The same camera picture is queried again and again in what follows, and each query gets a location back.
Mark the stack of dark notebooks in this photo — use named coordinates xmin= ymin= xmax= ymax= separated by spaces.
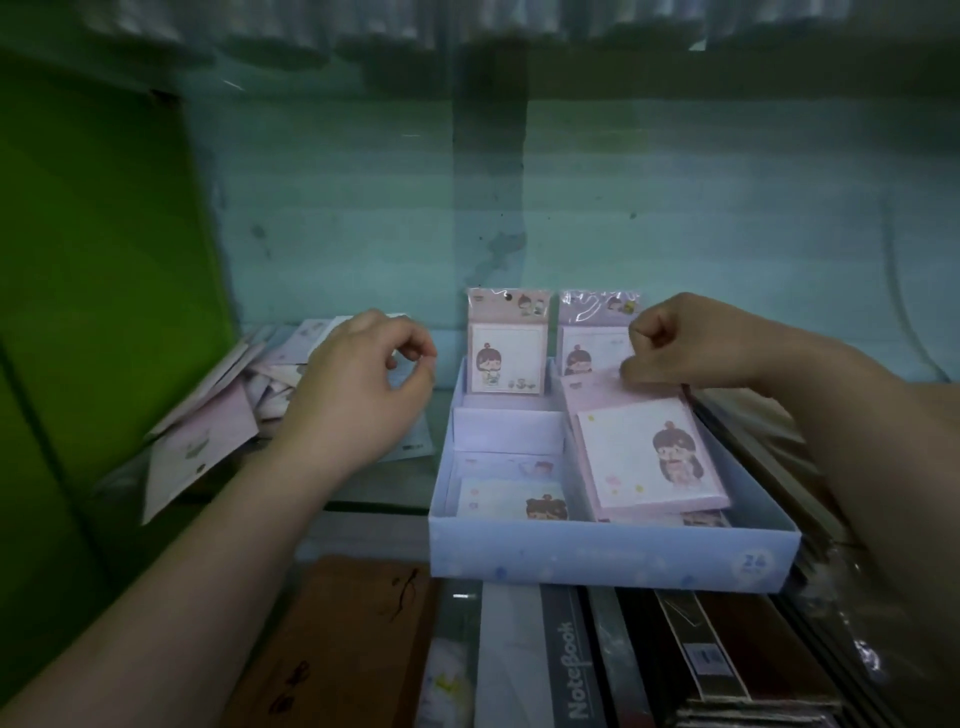
xmin=688 ymin=385 xmax=960 ymax=728

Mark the large pink cartoon notepad packet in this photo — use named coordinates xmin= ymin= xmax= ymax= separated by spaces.
xmin=560 ymin=369 xmax=733 ymax=520

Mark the thin dark cable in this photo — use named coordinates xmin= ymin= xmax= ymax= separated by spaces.
xmin=882 ymin=202 xmax=951 ymax=381

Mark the pile of pale notepad packets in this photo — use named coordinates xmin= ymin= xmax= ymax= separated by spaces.
xmin=141 ymin=313 xmax=436 ymax=527

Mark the white cartoon notepad packet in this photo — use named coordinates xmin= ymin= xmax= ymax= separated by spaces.
xmin=455 ymin=478 xmax=570 ymax=523

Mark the person's left forearm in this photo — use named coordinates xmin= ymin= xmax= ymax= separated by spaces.
xmin=0 ymin=441 xmax=331 ymax=728

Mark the light blue display box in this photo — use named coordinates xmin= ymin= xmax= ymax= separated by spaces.
xmin=428 ymin=355 xmax=803 ymax=596

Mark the brown notebook with white label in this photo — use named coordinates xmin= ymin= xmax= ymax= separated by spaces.
xmin=654 ymin=588 xmax=844 ymax=708

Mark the clear wrapped pale notebook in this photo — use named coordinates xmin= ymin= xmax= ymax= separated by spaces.
xmin=414 ymin=579 xmax=483 ymax=728

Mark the person's right hand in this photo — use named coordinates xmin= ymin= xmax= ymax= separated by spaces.
xmin=619 ymin=292 xmax=760 ymax=391

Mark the person's left hand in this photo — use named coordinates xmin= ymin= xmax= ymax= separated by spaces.
xmin=279 ymin=308 xmax=439 ymax=485

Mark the white cover notebook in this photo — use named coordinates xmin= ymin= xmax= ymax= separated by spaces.
xmin=472 ymin=582 xmax=558 ymax=728

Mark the person's right forearm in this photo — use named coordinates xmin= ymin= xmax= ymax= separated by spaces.
xmin=747 ymin=324 xmax=960 ymax=627

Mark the grey spine notebook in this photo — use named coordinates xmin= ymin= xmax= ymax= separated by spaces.
xmin=538 ymin=584 xmax=610 ymax=728

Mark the green board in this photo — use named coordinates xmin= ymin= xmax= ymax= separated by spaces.
xmin=0 ymin=49 xmax=243 ymax=687

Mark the brown cover notebook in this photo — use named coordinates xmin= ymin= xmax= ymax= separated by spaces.
xmin=222 ymin=555 xmax=441 ymax=728

